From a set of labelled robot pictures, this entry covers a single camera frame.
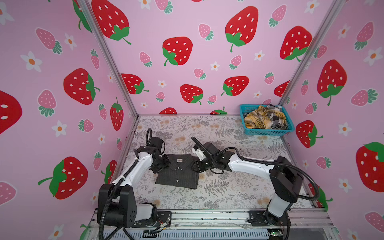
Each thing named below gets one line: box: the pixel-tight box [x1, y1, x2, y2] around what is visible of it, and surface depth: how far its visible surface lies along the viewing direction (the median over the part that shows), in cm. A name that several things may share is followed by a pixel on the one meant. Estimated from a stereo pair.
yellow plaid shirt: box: [244, 105, 286, 129], surface depth 106 cm
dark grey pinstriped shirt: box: [155, 153, 199, 189], surface depth 85 cm
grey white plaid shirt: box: [266, 103, 287, 130], surface depth 106 cm
